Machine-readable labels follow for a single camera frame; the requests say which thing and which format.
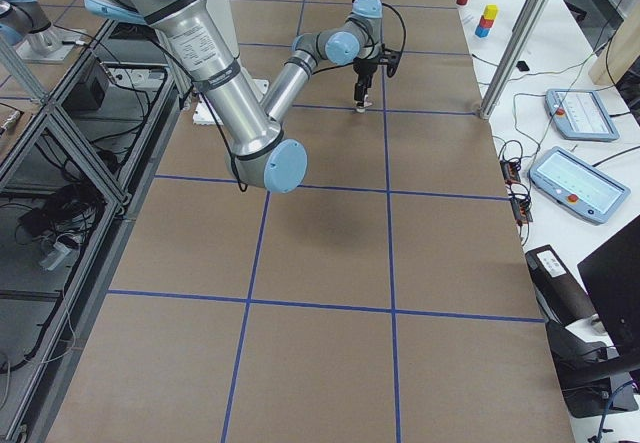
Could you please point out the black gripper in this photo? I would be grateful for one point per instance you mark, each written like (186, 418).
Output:
(362, 68)

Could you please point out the white brass PPR valve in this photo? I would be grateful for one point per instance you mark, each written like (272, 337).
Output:
(362, 106)

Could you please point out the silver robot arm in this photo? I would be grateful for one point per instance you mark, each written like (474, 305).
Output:
(259, 155)

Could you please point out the blue toy block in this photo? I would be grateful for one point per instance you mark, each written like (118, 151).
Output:
(481, 32)

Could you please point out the red toy block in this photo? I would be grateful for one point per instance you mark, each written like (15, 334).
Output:
(485, 24)

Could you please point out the yellow toy block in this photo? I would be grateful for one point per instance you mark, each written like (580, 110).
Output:
(490, 12)

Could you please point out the small black box device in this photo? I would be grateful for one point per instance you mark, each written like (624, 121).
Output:
(522, 66)

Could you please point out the orange circuit board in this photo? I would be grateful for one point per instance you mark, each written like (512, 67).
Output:
(518, 192)

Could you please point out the far blue teach pendant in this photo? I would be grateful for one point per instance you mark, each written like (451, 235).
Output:
(580, 115)

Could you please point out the blue teach pendant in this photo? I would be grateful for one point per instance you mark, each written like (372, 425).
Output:
(580, 115)
(578, 186)

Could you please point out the near blue teach pendant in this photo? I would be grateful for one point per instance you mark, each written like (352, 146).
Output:
(578, 186)

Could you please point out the black label printer box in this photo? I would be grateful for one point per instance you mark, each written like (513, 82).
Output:
(564, 297)

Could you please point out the black monitor screen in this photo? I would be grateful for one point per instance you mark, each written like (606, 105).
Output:
(611, 277)

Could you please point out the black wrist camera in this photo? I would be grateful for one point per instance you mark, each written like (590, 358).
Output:
(390, 60)

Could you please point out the aluminium frame post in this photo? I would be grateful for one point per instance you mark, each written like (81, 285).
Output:
(523, 28)

